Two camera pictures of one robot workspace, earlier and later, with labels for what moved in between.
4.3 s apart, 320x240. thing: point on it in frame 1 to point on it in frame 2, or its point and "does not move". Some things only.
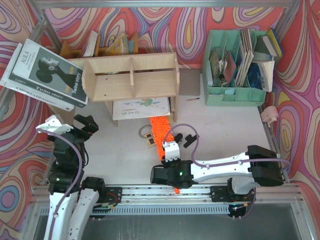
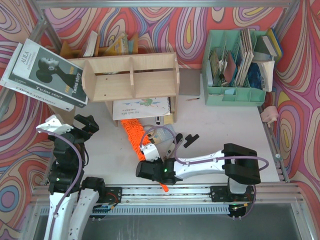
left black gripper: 83,122 does not move
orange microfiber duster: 160,125 to 138,134
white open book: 267,70 does not move
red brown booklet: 229,72 does not move
